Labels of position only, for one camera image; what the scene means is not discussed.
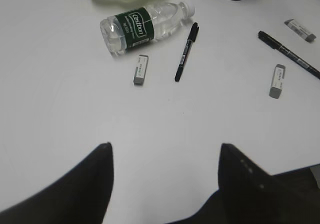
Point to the grey white eraser left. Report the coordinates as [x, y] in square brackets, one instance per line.
[140, 69]

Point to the grey white eraser middle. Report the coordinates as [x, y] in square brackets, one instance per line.
[277, 81]

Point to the black marker pen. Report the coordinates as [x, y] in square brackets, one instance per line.
[276, 45]
[190, 40]

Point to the grey white eraser right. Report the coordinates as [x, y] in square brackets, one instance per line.
[300, 30]

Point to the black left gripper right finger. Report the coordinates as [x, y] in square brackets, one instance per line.
[249, 195]

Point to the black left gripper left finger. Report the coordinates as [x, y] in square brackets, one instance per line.
[81, 196]

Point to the clear water bottle green label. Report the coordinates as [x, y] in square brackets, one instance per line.
[139, 26]

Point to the grey white eraser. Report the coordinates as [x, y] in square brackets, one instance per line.
[277, 81]
[140, 69]
[300, 30]

